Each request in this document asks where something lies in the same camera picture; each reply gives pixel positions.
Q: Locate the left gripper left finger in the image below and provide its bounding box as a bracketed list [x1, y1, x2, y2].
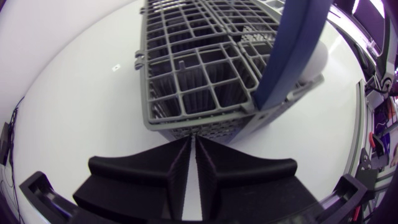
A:
[73, 135, 193, 223]

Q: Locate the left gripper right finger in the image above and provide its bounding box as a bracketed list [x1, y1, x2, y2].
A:
[195, 135, 325, 223]

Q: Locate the grey cutlery basket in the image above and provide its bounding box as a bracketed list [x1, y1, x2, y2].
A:
[134, 0, 335, 146]

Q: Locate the pale plastic spoon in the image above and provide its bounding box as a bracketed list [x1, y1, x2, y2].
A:
[298, 40, 330, 85]

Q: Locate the black cable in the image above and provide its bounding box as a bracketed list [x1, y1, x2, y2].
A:
[6, 96, 25, 224]

